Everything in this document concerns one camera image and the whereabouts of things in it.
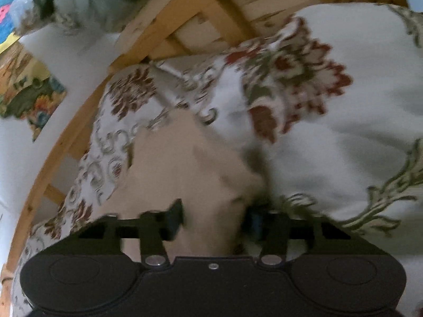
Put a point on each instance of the floral patterned bedspread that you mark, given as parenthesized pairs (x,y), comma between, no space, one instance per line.
(328,110)

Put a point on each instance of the pile of bagged clothes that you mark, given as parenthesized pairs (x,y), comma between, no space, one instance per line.
(108,16)

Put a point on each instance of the wooden bed frame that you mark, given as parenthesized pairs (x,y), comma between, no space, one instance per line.
(163,28)

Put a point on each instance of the colourful wall poster far left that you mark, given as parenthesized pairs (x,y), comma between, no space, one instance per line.
(7,36)

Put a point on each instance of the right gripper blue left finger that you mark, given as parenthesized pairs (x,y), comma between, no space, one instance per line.
(155,228)

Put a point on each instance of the floral wall poster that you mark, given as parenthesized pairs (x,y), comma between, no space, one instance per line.
(28,89)

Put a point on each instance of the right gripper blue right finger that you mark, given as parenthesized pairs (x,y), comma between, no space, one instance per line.
(266,227)

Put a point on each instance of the beige hooded jacket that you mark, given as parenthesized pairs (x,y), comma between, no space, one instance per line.
(184,160)

